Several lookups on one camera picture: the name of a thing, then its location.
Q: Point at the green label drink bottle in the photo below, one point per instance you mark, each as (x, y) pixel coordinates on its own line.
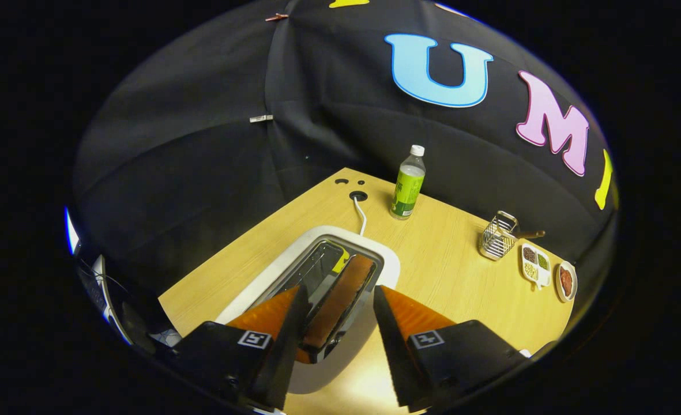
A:
(407, 187)

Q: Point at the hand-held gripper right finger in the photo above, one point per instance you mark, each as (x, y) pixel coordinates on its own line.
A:
(392, 346)

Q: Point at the white divided dish of beans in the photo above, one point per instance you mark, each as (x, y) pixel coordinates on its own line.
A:
(533, 268)

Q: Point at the brown steak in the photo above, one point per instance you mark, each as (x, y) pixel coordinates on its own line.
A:
(566, 281)

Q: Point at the white round plate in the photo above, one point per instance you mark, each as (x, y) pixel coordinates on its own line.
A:
(574, 282)

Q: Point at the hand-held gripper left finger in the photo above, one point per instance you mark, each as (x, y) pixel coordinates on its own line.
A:
(288, 346)

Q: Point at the metal mesh utensil holder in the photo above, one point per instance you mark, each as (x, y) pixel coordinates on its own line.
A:
(497, 241)

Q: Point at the white clip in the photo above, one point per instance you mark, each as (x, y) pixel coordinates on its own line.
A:
(261, 118)

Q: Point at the pink clip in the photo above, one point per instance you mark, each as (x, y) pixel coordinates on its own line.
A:
(277, 17)

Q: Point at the toasted bread slice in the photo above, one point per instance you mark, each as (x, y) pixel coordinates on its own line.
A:
(346, 288)

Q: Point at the black backdrop cloth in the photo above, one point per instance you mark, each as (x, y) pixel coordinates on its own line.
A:
(202, 173)

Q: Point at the wooden spoon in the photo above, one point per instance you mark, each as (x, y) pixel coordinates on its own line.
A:
(531, 234)

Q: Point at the white toaster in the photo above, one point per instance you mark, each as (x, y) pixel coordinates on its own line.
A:
(389, 262)

